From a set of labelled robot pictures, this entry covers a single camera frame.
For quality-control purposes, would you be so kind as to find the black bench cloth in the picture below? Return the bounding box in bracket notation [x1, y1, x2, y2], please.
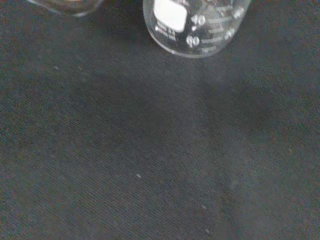
[0, 0, 320, 240]

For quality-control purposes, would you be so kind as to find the clear glass vessel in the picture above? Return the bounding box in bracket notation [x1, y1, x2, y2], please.
[26, 0, 105, 18]

